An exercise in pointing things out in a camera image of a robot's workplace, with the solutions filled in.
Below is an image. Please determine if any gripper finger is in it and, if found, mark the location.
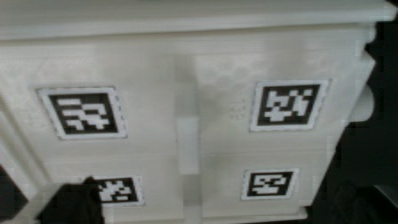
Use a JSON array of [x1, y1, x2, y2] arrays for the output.
[[36, 177, 105, 224]]

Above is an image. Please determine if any white cabinet body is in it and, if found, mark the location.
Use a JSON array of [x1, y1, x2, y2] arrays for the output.
[[0, 0, 398, 224]]

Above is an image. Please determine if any white cabinet door panel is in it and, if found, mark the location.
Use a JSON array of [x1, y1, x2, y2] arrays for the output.
[[66, 149, 330, 224]]

